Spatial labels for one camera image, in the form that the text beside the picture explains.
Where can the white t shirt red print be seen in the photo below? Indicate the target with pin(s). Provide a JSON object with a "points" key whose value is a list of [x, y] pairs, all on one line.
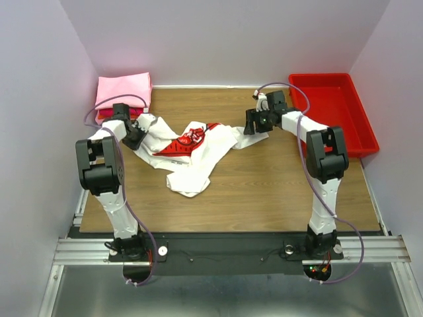
{"points": [[192, 156]]}

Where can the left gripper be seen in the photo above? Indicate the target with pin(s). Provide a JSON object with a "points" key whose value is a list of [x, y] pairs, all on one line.
{"points": [[135, 145]]}

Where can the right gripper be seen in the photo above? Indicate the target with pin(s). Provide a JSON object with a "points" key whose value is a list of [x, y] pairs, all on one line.
{"points": [[251, 115]]}

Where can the pink bottom folded shirt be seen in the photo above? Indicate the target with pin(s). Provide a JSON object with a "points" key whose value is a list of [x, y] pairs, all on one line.
{"points": [[99, 122]]}

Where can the orange folded shirt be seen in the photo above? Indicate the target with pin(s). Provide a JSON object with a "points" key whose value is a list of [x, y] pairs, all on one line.
{"points": [[99, 117]]}

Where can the light pink folded shirt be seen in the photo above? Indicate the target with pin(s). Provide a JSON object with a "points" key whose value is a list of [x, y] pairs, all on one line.
{"points": [[133, 90]]}

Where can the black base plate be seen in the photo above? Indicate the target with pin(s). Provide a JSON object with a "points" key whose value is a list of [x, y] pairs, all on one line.
{"points": [[224, 254]]}

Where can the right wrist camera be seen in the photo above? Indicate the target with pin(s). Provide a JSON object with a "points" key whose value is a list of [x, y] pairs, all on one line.
{"points": [[261, 101]]}

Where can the red plastic bin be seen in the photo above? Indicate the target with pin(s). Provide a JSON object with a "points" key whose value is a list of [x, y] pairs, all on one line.
{"points": [[335, 102]]}

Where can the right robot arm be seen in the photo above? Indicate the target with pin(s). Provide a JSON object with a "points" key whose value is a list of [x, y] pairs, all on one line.
{"points": [[324, 158]]}

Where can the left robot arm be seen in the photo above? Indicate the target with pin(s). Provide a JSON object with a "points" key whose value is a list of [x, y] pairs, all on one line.
{"points": [[101, 172]]}

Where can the magenta folded shirt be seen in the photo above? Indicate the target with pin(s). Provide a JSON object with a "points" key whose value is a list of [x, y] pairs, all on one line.
{"points": [[108, 112]]}

